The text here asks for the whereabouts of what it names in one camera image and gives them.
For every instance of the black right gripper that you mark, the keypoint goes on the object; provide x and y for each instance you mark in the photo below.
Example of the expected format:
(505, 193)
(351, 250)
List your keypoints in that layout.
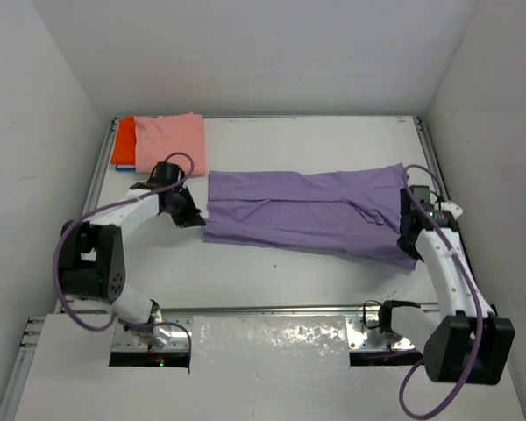
(408, 248)

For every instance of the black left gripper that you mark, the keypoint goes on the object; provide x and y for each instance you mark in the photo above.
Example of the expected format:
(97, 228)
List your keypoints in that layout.
(185, 207)

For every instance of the purple t-shirt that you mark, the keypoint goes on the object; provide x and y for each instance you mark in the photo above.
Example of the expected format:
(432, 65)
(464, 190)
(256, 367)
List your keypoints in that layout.
(356, 212)

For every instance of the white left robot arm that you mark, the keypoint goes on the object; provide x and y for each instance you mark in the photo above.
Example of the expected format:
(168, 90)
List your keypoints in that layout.
(88, 261)

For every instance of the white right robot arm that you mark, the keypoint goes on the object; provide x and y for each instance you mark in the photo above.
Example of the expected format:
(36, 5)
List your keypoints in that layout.
(470, 343)

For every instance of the folded pink t-shirt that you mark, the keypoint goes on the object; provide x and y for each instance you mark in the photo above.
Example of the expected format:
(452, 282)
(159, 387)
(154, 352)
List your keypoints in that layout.
(159, 137)

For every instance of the folded orange t-shirt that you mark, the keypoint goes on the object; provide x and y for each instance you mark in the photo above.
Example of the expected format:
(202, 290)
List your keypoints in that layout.
(125, 143)

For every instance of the white foam front cover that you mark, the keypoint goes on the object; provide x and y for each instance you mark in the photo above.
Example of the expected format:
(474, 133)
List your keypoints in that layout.
(242, 368)

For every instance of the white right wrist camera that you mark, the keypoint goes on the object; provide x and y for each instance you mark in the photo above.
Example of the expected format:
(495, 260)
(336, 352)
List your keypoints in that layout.
(453, 208)

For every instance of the aluminium left table rail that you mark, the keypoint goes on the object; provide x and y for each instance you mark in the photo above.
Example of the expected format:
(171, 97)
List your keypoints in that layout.
(91, 202)

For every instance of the aluminium table rail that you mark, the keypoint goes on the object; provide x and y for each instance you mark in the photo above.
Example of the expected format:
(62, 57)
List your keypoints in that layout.
(91, 202)
(80, 307)
(438, 184)

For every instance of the aluminium right table rail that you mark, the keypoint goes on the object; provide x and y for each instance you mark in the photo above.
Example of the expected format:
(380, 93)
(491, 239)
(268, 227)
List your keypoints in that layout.
(438, 184)

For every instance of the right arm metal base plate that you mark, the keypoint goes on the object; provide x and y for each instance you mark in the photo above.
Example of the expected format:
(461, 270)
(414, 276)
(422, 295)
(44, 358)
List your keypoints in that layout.
(363, 335)

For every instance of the aluminium front table rail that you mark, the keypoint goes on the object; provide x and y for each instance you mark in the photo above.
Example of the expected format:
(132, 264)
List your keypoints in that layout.
(80, 307)

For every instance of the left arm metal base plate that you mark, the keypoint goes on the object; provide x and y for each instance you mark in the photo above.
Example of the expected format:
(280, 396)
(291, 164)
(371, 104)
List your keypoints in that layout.
(174, 335)

